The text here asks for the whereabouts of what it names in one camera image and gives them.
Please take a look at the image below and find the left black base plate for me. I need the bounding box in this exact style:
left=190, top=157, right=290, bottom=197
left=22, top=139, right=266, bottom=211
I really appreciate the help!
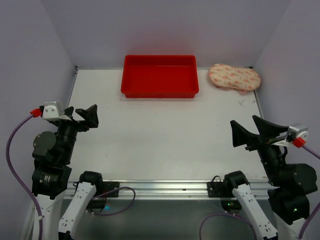
left=102, top=181, right=120, bottom=198

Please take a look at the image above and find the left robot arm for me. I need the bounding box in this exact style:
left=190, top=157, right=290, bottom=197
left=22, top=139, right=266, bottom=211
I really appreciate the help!
left=31, top=101, right=103, bottom=240

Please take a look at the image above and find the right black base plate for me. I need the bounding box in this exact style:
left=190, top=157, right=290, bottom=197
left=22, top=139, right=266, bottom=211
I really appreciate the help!
left=206, top=175, right=228, bottom=198

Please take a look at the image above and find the red plastic tray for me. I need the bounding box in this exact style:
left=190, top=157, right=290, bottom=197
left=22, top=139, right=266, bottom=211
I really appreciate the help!
left=120, top=55, right=199, bottom=99

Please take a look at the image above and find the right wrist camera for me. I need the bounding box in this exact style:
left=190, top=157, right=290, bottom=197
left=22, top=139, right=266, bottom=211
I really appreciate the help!
left=272, top=123, right=309, bottom=148

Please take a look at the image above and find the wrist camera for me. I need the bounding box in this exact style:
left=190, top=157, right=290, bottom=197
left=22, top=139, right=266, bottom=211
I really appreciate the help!
left=30, top=101, right=63, bottom=121
left=272, top=123, right=309, bottom=148

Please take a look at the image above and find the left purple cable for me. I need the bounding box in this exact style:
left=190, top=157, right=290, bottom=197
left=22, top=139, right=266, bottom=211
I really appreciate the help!
left=6, top=116, right=45, bottom=221

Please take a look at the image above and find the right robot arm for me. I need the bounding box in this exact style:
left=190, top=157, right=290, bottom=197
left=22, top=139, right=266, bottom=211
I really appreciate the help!
left=223, top=115, right=320, bottom=240

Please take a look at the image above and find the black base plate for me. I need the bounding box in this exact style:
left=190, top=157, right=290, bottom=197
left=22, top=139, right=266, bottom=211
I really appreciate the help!
left=206, top=175, right=228, bottom=198
left=102, top=181, right=120, bottom=198

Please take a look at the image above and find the floral mesh laundry bag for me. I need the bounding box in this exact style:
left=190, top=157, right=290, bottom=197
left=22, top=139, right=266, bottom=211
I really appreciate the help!
left=208, top=63, right=261, bottom=95

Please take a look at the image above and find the aluminium mounting rail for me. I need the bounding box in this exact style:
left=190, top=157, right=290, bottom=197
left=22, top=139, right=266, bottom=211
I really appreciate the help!
left=63, top=180, right=272, bottom=201

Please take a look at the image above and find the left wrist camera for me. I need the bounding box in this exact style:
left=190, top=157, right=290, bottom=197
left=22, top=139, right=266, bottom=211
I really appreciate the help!
left=30, top=101, right=63, bottom=121

